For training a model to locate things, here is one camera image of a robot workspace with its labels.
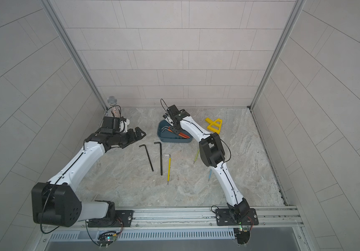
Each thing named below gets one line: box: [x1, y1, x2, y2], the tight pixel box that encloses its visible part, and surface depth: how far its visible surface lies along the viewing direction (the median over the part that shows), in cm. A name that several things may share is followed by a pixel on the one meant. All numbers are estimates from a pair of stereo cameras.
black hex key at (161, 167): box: [153, 141, 163, 176], surface depth 93 cm
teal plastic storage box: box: [156, 119, 194, 143], surface depth 101 cm
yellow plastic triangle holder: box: [205, 117, 223, 135], surface depth 109 cm
